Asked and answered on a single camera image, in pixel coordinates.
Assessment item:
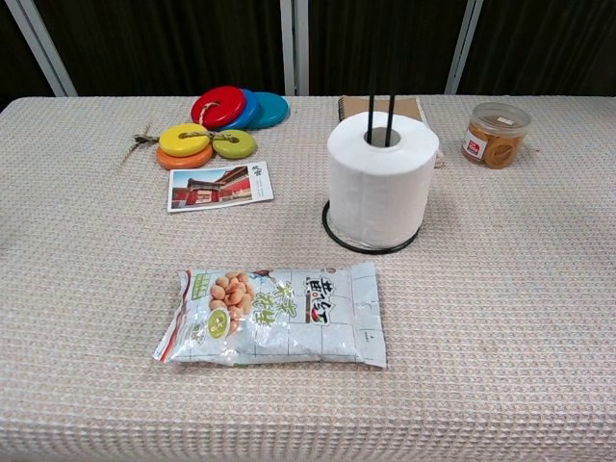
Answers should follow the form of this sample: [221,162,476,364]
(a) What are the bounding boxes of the yellow ring disc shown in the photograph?
[158,122,212,158]

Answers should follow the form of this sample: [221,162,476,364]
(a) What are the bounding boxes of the white partition frame post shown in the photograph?
[280,0,310,96]
[444,0,485,95]
[4,0,79,98]

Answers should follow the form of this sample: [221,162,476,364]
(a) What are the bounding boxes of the teal ring disc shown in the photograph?
[246,90,292,131]

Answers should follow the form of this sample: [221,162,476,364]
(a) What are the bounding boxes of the peanut snack bag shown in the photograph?
[152,261,389,372]

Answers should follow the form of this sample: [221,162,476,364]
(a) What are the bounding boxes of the blue ring disc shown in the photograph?
[224,88,266,132]

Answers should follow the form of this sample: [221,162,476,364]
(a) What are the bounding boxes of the beige waffle tablecloth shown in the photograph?
[0,94,616,462]

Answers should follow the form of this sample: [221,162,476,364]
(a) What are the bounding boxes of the brown spiral notebook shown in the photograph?
[336,94,447,170]

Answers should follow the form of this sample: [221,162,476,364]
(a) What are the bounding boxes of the white paper roll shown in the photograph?
[327,111,441,249]

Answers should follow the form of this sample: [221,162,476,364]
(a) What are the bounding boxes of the orange ring disc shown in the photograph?
[155,142,215,171]

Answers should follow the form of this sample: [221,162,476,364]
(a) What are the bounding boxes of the red palace postcard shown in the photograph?
[166,160,276,214]

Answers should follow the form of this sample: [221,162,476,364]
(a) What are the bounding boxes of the green ring disc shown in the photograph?
[211,129,258,161]

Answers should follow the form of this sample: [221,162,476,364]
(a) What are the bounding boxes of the black wire paper stand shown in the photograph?
[321,93,422,257]

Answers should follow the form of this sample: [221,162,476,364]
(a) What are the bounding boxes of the brown jute rope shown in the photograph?
[121,99,241,166]

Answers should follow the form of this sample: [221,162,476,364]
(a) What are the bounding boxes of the clear jar of rubber bands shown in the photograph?
[460,101,532,170]

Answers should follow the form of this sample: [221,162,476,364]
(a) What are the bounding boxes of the red ring disc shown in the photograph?
[190,85,252,131]

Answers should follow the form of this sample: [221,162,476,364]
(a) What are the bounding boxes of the black curtain panel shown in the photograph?
[456,0,616,97]
[0,0,55,113]
[307,0,469,97]
[33,0,286,97]

